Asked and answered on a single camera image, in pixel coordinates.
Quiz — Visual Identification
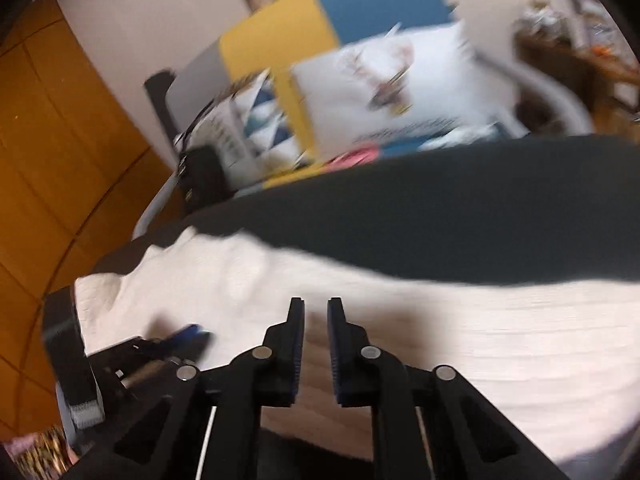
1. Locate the black handbag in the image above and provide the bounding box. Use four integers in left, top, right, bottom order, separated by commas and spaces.
177, 145, 236, 213

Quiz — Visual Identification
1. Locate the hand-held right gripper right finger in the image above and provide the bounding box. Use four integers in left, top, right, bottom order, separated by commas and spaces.
328, 298, 571, 480

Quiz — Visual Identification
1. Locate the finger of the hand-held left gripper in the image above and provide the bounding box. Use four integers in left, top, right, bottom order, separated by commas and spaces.
147, 325, 213, 361

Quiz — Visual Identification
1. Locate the small pink cloth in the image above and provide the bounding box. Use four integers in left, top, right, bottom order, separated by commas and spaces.
325, 144, 381, 168

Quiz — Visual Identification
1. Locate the deer print pillow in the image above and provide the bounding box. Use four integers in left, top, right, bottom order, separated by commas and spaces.
290, 22, 521, 161

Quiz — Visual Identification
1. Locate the orange wooden wardrobe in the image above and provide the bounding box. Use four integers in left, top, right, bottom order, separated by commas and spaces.
0, 0, 186, 441

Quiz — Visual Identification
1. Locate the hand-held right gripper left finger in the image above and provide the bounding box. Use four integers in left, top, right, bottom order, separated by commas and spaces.
60, 298, 305, 480

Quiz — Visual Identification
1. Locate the person's left forearm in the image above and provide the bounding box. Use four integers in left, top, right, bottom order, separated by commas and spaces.
0, 425, 76, 480

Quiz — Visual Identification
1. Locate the grey yellow blue sofa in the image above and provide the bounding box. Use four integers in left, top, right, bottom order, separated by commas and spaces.
132, 0, 596, 241

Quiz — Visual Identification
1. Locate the white knit sweater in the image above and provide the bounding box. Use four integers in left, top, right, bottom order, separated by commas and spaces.
75, 227, 640, 463

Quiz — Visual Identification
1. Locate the wooden side table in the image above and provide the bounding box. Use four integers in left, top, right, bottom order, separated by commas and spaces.
515, 0, 640, 126

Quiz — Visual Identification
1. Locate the black leather padded table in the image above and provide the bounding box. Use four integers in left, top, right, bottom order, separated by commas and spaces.
47, 135, 640, 480

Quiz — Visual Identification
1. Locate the black upright board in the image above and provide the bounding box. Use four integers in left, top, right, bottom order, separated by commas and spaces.
145, 70, 181, 161

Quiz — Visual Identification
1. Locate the triangle pattern pillow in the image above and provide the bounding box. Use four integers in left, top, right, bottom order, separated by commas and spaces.
230, 70, 301, 171

